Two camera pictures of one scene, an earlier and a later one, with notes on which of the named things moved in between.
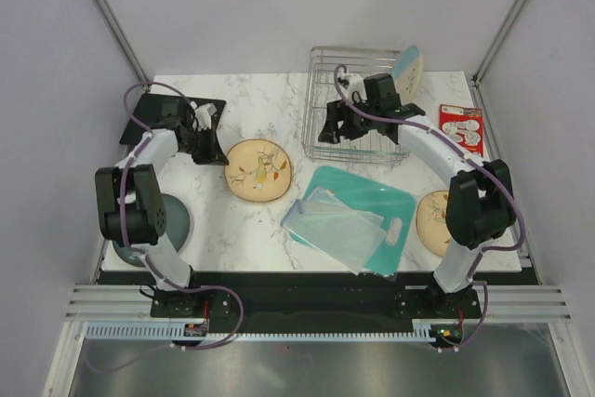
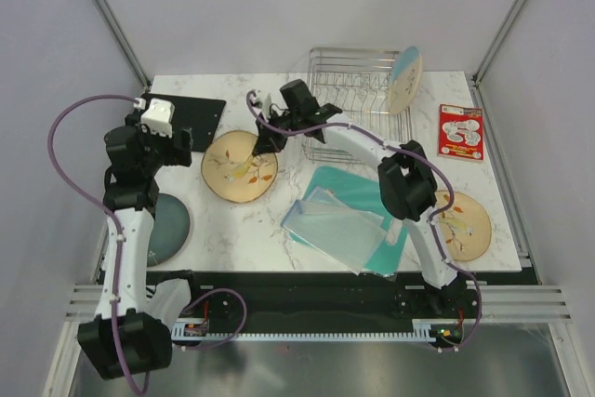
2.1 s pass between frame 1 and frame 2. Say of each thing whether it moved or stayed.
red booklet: stayed
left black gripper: moved
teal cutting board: stayed
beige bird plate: moved
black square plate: stayed
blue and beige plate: stayed
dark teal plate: stayed
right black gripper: moved
